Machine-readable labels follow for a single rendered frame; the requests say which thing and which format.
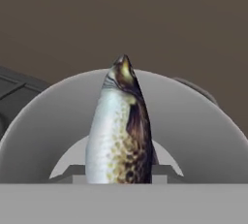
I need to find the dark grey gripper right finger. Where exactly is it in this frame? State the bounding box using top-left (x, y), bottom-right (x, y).
top-left (150, 164), bottom-right (185, 184)

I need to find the dark grey hob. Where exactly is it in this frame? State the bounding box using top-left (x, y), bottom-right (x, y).
top-left (0, 65), bottom-right (52, 141)

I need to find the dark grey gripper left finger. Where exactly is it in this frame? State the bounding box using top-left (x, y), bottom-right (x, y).
top-left (48, 164), bottom-right (87, 184)

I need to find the silver brown speckled fish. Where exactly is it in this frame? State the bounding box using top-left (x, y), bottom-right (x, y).
top-left (84, 53), bottom-right (159, 184)

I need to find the grey metal pot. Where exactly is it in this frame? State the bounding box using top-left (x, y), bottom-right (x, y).
top-left (0, 68), bottom-right (248, 184)

